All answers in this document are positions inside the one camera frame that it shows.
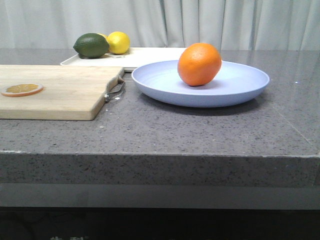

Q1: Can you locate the wooden cutting board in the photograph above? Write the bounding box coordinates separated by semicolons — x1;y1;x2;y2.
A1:
0;65;125;121

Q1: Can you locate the orange fruit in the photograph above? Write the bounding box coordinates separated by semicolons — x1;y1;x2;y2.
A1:
177;43;222;87

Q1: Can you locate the green lime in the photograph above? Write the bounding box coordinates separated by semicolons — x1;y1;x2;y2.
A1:
73;33;110;59

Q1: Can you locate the light blue plastic plate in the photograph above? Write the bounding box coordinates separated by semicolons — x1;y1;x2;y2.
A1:
131;60;270;108

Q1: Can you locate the grey cutting board strap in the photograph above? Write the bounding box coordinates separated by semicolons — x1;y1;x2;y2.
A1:
103;75;126;103

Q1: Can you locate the cream plastic tray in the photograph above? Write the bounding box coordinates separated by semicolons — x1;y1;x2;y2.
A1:
60;47;185;72

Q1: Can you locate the orange slice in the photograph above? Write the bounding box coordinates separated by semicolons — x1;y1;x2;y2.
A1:
0;83;44;97

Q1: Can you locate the yellow lemon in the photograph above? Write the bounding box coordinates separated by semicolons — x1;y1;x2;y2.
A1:
106;31;130;54

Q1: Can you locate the grey curtain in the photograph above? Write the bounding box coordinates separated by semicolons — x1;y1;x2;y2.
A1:
0;0;320;51

